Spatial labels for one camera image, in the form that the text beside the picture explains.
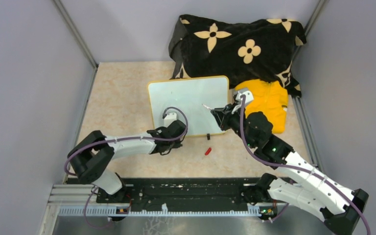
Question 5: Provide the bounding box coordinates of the red marker cap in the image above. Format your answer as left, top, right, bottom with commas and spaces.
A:
205, 147, 212, 156

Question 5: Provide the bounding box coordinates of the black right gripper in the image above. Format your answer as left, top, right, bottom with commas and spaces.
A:
212, 101, 257, 149

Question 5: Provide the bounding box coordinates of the aluminium corner post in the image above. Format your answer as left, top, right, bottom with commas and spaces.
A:
52, 0, 98, 70
293, 0, 326, 59

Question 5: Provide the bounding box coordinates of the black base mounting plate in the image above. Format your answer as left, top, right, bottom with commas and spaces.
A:
96, 174, 273, 212

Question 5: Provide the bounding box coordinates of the aluminium corner post right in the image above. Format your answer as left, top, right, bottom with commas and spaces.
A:
293, 0, 326, 59

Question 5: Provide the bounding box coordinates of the folded yellow garment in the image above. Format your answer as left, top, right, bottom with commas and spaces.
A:
235, 79, 288, 134

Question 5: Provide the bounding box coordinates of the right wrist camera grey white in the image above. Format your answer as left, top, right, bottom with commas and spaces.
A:
233, 88, 254, 107

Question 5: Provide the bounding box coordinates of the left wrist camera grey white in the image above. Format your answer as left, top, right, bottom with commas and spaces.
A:
163, 112, 178, 127

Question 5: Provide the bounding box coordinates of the aluminium side rail right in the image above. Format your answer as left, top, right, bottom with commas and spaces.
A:
292, 97, 324, 172

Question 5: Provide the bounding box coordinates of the aluminium frame rail front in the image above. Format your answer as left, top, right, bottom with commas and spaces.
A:
48, 185, 280, 220

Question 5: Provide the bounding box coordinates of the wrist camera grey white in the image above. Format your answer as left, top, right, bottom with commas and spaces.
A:
163, 112, 178, 127
233, 88, 254, 107

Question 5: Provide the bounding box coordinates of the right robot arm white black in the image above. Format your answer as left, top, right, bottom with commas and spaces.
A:
210, 104, 372, 235

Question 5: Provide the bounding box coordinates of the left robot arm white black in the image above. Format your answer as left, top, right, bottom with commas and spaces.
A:
66, 120, 188, 203

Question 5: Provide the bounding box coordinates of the aluminium corner post left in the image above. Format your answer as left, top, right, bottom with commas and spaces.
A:
52, 0, 98, 70

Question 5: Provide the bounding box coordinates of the whiteboard with yellow rim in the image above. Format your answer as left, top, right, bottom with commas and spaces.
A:
147, 75, 231, 137

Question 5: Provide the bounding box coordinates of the black blanket with beige flowers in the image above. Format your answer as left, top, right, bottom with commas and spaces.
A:
168, 14, 306, 97

